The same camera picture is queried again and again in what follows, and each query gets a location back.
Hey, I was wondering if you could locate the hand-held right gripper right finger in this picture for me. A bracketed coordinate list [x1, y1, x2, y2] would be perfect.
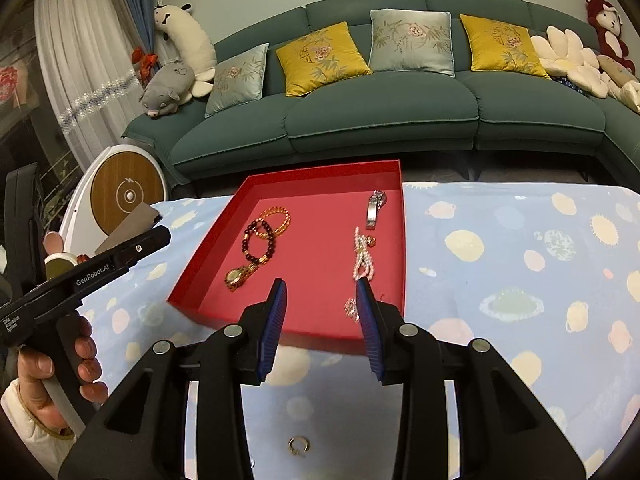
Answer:
[355, 279, 588, 480]

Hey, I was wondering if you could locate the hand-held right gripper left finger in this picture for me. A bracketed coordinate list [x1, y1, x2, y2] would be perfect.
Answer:
[57, 277, 289, 480]

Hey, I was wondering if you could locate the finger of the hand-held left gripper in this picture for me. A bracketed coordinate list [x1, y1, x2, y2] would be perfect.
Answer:
[112, 226, 172, 271]

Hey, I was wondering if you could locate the gold wristwatch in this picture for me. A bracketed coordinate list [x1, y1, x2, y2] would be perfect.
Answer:
[224, 262, 261, 292]

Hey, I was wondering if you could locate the pearl bracelet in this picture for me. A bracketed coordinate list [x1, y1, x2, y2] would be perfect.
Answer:
[351, 226, 376, 282]

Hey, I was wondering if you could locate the red cardboard box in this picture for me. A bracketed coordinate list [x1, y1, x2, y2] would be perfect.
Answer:
[167, 159, 407, 356]

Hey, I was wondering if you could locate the dark bead bracelet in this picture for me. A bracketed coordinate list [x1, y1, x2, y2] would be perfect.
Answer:
[243, 219, 277, 266]

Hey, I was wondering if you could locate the gold bangle bracelet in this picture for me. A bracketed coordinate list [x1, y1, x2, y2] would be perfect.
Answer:
[259, 206, 292, 237]

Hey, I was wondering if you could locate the silver wristwatch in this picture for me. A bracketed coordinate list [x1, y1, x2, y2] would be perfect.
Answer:
[365, 190, 388, 231]

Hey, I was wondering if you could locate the person's left hand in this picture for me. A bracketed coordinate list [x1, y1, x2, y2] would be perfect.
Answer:
[15, 311, 109, 433]

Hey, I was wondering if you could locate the brown flat panel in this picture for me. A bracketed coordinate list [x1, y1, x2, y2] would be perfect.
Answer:
[94, 203, 164, 256]

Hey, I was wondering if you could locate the white-rimmed round toy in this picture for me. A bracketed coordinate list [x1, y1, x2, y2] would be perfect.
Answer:
[44, 253, 81, 281]

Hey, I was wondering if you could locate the white appliance with wooden disc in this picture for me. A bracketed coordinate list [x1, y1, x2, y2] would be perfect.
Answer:
[59, 144, 167, 256]

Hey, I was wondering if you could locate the light blue printed blanket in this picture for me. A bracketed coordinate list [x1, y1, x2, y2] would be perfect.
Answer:
[65, 180, 640, 480]

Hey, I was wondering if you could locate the grey pig plush toy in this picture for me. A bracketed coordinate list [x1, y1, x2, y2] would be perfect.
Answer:
[139, 60, 197, 120]

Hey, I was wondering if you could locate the red curtain bow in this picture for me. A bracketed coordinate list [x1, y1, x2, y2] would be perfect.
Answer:
[131, 47, 160, 86]

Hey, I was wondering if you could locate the grey-blue embroidered cushion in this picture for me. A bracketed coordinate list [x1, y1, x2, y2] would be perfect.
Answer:
[369, 9, 456, 77]
[205, 42, 270, 118]

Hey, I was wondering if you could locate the white cow plush toy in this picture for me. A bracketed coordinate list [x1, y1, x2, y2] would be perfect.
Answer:
[154, 2, 218, 98]

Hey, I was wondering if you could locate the white sheer curtain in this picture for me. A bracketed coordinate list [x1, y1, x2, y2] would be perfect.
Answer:
[34, 0, 151, 161]

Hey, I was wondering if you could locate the green sofa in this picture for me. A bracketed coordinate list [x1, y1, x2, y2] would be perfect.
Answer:
[121, 0, 640, 196]

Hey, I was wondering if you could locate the blue curtain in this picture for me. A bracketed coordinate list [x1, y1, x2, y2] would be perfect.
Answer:
[114, 0, 160, 61]

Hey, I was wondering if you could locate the yellow embroidered cushion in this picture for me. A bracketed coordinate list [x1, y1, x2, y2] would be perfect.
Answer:
[276, 21, 373, 97]
[459, 14, 551, 80]

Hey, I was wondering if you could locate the dark blue patterned cloth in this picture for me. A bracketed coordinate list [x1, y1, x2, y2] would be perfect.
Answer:
[552, 76, 588, 95]

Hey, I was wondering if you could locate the cream flower-shaped cushion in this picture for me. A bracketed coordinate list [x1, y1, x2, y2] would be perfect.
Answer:
[530, 25, 611, 98]

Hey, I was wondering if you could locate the cream satin cushion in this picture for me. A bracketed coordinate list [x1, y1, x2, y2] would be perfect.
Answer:
[606, 80, 640, 115]

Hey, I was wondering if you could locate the beige plush pillow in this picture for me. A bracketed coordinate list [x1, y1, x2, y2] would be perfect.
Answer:
[596, 54, 640, 88]

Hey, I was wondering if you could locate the red monkey plush toy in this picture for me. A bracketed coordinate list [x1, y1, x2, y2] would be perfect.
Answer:
[586, 0, 636, 73]

